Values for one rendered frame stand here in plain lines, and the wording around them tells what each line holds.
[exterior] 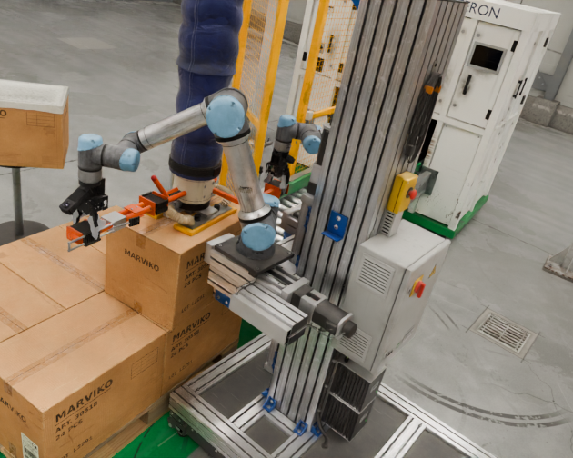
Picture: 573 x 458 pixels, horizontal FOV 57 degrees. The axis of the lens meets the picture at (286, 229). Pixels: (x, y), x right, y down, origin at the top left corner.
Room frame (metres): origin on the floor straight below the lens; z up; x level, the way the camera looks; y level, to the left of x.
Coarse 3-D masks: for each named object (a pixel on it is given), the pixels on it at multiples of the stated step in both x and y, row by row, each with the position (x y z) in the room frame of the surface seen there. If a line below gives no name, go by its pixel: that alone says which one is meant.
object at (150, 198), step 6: (150, 192) 1.93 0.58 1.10; (156, 192) 1.94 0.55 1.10; (144, 198) 1.86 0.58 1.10; (150, 198) 1.89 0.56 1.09; (156, 198) 1.90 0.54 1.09; (162, 198) 1.91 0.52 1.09; (150, 204) 1.85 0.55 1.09; (156, 204) 1.84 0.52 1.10; (162, 204) 1.87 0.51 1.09; (156, 210) 1.85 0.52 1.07; (162, 210) 1.87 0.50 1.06
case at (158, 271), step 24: (144, 216) 1.99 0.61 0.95; (120, 240) 1.89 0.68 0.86; (144, 240) 1.84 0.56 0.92; (168, 240) 1.85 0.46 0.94; (192, 240) 1.88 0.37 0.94; (120, 264) 1.89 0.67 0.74; (144, 264) 1.84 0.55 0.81; (168, 264) 1.79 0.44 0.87; (192, 264) 1.85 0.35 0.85; (120, 288) 1.89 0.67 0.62; (144, 288) 1.83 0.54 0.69; (168, 288) 1.78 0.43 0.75; (192, 288) 1.87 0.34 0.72; (144, 312) 1.83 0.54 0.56; (168, 312) 1.78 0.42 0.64; (192, 312) 1.89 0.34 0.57
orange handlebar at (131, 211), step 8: (168, 192) 2.00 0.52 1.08; (184, 192) 2.03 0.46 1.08; (216, 192) 2.11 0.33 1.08; (224, 192) 2.11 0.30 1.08; (264, 192) 2.19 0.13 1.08; (272, 192) 2.23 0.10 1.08; (232, 200) 2.07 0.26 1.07; (128, 208) 1.78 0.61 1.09; (136, 208) 1.80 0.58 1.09; (144, 208) 1.81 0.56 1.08; (128, 216) 1.73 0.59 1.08; (80, 240) 1.52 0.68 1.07
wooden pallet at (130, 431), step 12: (228, 348) 2.21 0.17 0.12; (216, 360) 2.17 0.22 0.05; (180, 384) 1.88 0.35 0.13; (168, 396) 1.81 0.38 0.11; (156, 408) 1.74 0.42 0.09; (168, 408) 1.82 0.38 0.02; (132, 420) 1.61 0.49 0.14; (144, 420) 1.71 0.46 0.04; (156, 420) 1.75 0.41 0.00; (120, 432) 1.55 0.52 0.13; (132, 432) 1.64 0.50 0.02; (0, 444) 1.37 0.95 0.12; (108, 444) 1.55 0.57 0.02; (120, 444) 1.56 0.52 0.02; (12, 456) 1.32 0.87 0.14; (84, 456) 1.39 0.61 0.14; (96, 456) 1.48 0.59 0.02; (108, 456) 1.50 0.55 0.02
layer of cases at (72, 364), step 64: (0, 256) 2.03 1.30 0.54; (64, 256) 2.14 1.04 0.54; (0, 320) 1.62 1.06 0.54; (64, 320) 1.70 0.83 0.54; (128, 320) 1.78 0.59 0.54; (192, 320) 1.91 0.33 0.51; (0, 384) 1.34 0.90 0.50; (64, 384) 1.37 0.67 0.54; (128, 384) 1.58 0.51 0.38; (64, 448) 1.30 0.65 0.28
